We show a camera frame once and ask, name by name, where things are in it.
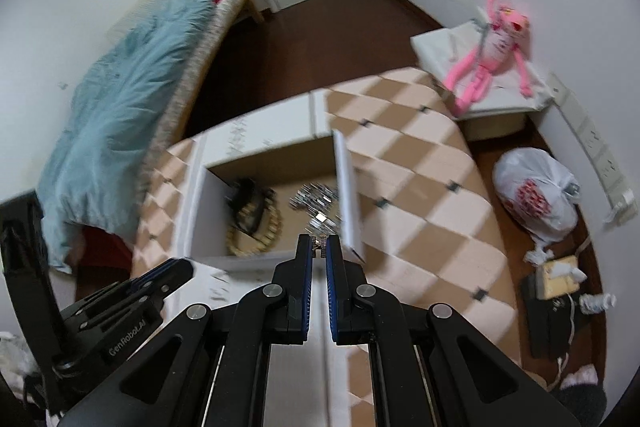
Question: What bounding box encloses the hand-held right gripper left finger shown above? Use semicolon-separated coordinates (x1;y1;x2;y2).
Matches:
65;233;316;427

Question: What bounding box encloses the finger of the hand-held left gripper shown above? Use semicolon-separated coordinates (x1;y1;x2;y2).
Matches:
75;258;183;308
52;261;195;380

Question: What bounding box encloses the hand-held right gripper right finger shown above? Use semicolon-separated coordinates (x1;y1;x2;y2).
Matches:
325;234;581;427

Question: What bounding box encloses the small silver chain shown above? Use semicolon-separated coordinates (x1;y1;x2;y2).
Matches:
310;209;343;230

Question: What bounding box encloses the wooden bead bracelet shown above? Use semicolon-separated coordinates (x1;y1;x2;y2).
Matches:
226;189;283;258

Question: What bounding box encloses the thick silver chain bracelet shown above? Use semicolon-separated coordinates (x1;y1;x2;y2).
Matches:
287;182;341;212

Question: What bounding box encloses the black wrist band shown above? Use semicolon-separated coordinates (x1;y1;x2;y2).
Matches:
226;178;271;233

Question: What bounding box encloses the white cardboard box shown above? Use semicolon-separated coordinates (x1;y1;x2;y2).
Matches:
182;130;366;273

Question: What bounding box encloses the red bed sheet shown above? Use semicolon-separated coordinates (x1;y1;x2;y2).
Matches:
75;227;133;273

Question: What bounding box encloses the white crumpled bag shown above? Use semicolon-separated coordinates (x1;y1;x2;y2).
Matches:
0;332;31;380

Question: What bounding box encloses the checkered tablecloth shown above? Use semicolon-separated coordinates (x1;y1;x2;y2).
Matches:
130;67;523;427

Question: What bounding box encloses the teal blanket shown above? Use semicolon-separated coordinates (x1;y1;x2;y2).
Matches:
37;0;246;273

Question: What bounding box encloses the crumpled white tissue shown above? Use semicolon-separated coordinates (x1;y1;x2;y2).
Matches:
522;247;553;265

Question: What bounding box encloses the yellow tissue box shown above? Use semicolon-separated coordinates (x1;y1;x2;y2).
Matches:
535;256;588;300

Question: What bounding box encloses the woven bed mattress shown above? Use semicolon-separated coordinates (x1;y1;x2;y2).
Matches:
112;0;251;188

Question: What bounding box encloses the white plastic bag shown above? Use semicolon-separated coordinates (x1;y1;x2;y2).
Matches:
492;147;581;243

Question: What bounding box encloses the pink fuzzy sock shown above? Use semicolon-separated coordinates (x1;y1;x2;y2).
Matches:
560;364;598;390

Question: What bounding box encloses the small white bottle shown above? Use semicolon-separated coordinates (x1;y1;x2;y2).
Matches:
579;293;617;314

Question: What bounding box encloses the pink plush toy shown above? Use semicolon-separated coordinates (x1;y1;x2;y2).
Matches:
440;0;536;118

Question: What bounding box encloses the white power strip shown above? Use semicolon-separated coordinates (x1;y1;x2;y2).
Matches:
547;72;628;208

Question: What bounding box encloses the white charger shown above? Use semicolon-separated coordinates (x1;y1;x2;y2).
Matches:
602;189;636;225

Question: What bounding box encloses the white cable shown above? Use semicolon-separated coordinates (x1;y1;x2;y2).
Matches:
547;237;591;388

